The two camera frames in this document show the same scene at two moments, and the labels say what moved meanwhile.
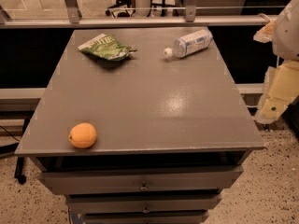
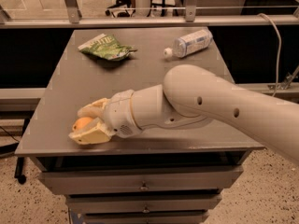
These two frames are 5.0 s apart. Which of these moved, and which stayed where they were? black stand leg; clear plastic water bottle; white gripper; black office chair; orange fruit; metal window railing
Moved: orange fruit; white gripper
Stayed: black stand leg; clear plastic water bottle; metal window railing; black office chair
